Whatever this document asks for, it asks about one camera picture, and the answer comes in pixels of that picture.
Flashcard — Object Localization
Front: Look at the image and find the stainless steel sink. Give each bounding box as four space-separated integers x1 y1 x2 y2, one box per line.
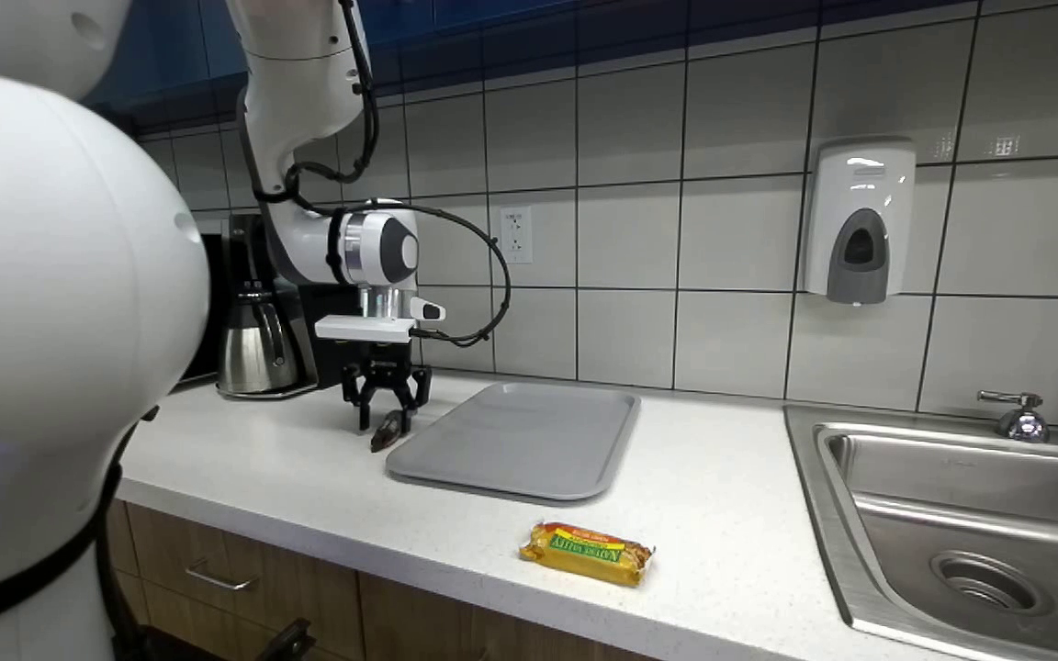
782 405 1058 661

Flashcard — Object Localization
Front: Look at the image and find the wooden lower cabinet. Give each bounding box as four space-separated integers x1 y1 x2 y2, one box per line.
100 493 654 661

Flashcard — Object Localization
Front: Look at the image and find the white wall soap dispenser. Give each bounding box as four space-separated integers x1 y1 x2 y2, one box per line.
799 140 921 308

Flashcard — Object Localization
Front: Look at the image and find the black microwave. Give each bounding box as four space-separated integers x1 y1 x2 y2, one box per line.
181 232 236 390

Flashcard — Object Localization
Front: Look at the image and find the dark brown snack packet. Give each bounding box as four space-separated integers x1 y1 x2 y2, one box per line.
367 406 416 454

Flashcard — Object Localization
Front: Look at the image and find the blue upper cabinet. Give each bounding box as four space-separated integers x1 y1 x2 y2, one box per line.
83 0 1058 140

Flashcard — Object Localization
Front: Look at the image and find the yellow orange snack packet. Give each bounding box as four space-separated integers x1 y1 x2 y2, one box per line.
518 516 657 591

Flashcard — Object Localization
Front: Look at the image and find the white wall outlet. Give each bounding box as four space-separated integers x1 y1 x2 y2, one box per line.
493 202 537 266

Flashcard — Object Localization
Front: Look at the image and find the black coffee maker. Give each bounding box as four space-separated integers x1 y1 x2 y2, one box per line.
223 214 376 400

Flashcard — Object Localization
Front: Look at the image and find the metal drawer handle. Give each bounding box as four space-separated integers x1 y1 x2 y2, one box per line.
181 563 261 598

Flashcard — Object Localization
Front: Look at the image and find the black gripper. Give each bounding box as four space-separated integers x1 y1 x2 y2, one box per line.
339 356 435 438

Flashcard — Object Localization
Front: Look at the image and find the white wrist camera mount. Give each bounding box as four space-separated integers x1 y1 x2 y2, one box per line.
312 291 448 350

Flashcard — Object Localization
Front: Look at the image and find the steel coffee carafe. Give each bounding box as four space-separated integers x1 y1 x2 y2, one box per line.
215 282 324 405

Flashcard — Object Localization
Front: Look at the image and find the grey plastic tray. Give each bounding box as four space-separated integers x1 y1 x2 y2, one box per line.
383 379 642 505

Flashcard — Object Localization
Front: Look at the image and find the chrome faucet handle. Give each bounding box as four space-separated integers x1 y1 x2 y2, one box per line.
976 386 1058 444

